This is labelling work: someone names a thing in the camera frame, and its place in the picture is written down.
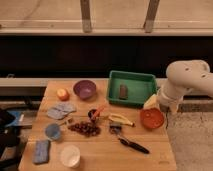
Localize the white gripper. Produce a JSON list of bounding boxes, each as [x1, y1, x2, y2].
[[143, 86, 183, 114]]

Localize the light blue grey towel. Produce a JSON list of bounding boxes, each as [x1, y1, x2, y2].
[[47, 102, 76, 120]]

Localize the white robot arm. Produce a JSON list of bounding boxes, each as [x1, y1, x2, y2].
[[143, 60, 213, 114]]

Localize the blue plastic cup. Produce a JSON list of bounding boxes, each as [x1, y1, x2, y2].
[[45, 123, 61, 140]]

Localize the orange red bowl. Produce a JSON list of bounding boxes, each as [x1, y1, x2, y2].
[[140, 108, 164, 129]]

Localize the green plastic tray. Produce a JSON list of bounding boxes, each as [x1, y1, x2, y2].
[[107, 70, 157, 107]]

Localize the brown block in tray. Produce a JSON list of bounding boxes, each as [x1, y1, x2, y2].
[[119, 84, 128, 100]]

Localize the yellow banana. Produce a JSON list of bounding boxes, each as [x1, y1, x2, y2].
[[108, 114, 135, 127]]

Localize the bunch of dark grapes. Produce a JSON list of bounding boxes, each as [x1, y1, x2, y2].
[[69, 122, 101, 137]]

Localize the purple bowl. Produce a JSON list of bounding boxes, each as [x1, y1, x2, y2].
[[73, 80, 96, 100]]

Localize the small wooden block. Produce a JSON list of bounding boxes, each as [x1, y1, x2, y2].
[[65, 117, 73, 125]]

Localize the red yellow apple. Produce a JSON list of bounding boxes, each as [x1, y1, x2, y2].
[[57, 89, 70, 101]]

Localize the blue sponge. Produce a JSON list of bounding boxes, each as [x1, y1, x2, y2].
[[33, 140, 50, 164]]

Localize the dark objects at left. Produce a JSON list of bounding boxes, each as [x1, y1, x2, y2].
[[0, 108, 21, 171]]

